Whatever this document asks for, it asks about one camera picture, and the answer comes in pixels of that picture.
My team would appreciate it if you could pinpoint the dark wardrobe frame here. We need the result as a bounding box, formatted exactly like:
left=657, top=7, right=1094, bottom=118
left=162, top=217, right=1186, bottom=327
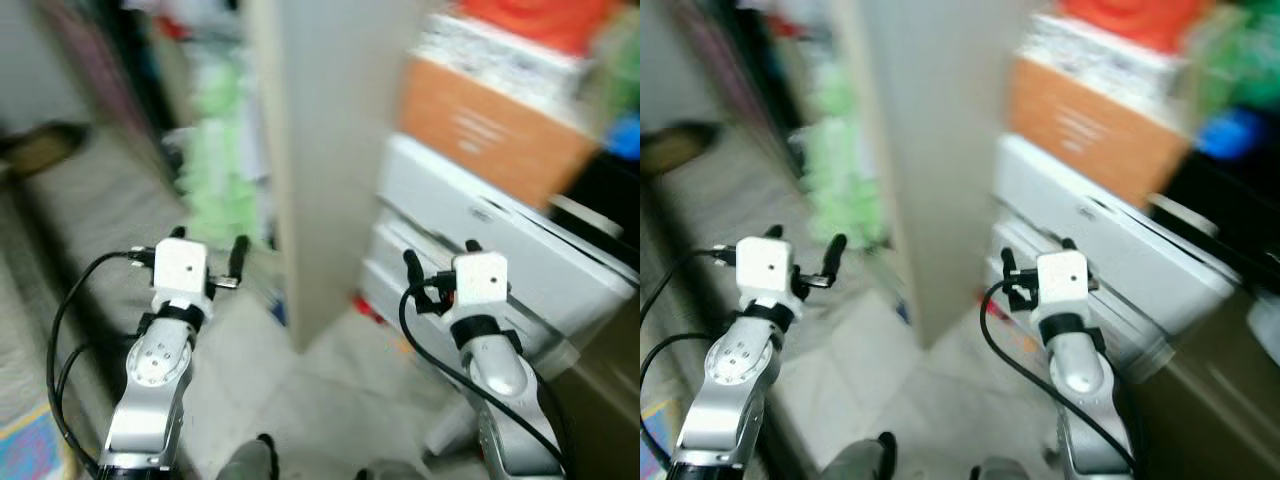
left=680, top=0, right=813, bottom=191
left=45, top=0, right=189, bottom=196

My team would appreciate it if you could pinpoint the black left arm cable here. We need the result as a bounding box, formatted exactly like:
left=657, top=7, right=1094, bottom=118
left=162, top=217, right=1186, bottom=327
left=640, top=247, right=743, bottom=401
left=47, top=250, right=157, bottom=471

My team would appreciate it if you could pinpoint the silver robot right leg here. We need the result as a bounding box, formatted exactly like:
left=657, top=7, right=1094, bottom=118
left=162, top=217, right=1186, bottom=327
left=968, top=458, right=1031, bottom=480
left=355, top=458, right=426, bottom=480

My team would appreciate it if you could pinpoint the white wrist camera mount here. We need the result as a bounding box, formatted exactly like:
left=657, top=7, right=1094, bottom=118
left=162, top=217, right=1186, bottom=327
left=1035, top=250, right=1090, bottom=308
left=153, top=238, right=210, bottom=303
left=735, top=237, right=795, bottom=301
left=452, top=252, right=510, bottom=313

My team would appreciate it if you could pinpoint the silver robot leg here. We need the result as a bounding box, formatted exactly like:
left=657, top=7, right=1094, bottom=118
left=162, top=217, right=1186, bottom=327
left=215, top=433, right=281, bottom=480
left=825, top=432, right=896, bottom=480
left=355, top=458, right=426, bottom=480
left=968, top=458, right=1031, bottom=480

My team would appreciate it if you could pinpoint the dark brown cloth bundle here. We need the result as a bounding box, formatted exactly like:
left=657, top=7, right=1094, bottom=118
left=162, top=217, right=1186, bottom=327
left=640, top=120, right=723, bottom=181
left=0, top=120, right=93, bottom=183

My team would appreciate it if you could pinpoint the green plastic bag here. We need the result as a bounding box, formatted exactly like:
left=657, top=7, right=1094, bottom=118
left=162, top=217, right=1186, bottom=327
left=1195, top=0, right=1280, bottom=111
left=595, top=5, right=641, bottom=116

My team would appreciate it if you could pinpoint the white plastic drawer unit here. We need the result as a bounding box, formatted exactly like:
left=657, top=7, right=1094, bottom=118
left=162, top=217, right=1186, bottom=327
left=985, top=133, right=1241, bottom=381
left=358, top=133, right=641, bottom=376

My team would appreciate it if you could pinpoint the brown wooden cabinet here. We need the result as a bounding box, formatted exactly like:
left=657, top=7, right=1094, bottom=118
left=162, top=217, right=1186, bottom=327
left=1130, top=290, right=1280, bottom=480

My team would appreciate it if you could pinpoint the light green garment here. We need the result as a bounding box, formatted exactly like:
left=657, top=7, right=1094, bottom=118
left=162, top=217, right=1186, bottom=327
left=800, top=65, right=891, bottom=251
left=178, top=60, right=269, bottom=251

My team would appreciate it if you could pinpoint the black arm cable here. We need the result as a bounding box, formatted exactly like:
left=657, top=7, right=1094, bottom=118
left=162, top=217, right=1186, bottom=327
left=980, top=280, right=1137, bottom=473
left=47, top=250, right=157, bottom=471
left=640, top=247, right=743, bottom=401
left=398, top=283, right=566, bottom=473

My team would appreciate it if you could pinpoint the silver robot left leg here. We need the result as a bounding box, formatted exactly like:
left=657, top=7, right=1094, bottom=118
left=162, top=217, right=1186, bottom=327
left=215, top=433, right=281, bottom=480
left=825, top=432, right=896, bottom=480

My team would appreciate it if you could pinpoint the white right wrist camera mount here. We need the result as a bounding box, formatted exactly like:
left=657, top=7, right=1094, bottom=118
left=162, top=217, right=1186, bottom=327
left=1035, top=250, right=1090, bottom=308
left=452, top=252, right=510, bottom=313

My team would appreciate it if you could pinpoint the blue plastic item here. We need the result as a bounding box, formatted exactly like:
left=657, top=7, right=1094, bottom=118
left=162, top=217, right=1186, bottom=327
left=1195, top=105, right=1266, bottom=161
left=603, top=112, right=641, bottom=163

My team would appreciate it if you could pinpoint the red bundle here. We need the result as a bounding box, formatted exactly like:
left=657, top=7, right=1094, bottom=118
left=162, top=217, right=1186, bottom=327
left=455, top=0, right=626, bottom=56
left=1055, top=0, right=1216, bottom=53

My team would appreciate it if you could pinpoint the white speckled flat box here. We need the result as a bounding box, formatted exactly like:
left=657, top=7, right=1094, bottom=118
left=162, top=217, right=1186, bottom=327
left=413, top=12, right=586, bottom=96
left=1020, top=12, right=1201, bottom=101

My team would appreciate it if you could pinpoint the white wardrobe side panel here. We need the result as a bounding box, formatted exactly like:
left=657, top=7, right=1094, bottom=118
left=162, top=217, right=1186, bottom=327
left=245, top=0, right=446, bottom=353
left=830, top=0, right=1041, bottom=349

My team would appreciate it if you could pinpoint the orange cardboard box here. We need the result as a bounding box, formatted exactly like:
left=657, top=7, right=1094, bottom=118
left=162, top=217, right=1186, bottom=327
left=1005, top=55, right=1196, bottom=209
left=398, top=55, right=601, bottom=209

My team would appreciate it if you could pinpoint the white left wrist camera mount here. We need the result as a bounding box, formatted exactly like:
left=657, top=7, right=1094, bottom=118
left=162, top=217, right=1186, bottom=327
left=153, top=238, right=210, bottom=303
left=735, top=237, right=795, bottom=301

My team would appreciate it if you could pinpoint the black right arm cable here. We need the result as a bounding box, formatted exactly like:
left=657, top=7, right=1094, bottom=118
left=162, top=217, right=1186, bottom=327
left=980, top=280, right=1137, bottom=473
left=398, top=283, right=566, bottom=473

